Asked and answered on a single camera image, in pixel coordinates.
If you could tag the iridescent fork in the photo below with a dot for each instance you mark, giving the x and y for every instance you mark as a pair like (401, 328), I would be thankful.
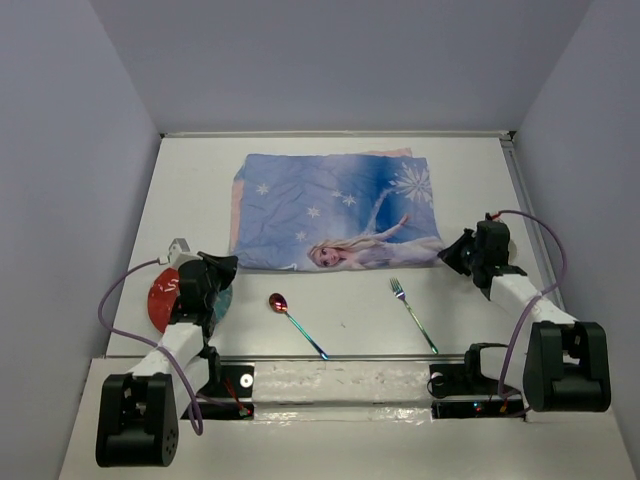
(400, 294)

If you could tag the red and teal plate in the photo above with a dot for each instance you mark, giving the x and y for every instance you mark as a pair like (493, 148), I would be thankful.
(165, 290)

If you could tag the blue princess placemat cloth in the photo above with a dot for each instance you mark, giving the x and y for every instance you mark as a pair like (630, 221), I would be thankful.
(334, 212)

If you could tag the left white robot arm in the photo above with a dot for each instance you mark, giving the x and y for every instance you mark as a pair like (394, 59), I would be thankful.
(139, 412)

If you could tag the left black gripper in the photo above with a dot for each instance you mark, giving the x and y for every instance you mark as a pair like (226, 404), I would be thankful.
(224, 266)

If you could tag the pale yellow cup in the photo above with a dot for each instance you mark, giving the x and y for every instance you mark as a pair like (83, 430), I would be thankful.
(513, 251)

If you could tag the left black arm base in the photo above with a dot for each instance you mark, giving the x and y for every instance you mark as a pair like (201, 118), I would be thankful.
(231, 398)

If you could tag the iridescent spoon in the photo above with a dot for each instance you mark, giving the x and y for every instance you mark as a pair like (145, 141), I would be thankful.
(278, 304)

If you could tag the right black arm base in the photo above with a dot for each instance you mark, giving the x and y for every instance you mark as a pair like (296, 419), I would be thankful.
(458, 394)

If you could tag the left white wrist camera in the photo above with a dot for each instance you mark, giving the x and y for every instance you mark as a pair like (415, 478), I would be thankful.
(178, 253)

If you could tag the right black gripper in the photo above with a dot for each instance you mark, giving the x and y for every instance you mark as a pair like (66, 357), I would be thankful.
(450, 254)

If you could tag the white foam strip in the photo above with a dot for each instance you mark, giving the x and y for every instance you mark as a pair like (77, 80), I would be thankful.
(349, 382)

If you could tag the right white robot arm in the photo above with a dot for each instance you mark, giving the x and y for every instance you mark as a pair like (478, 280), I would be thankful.
(566, 367)

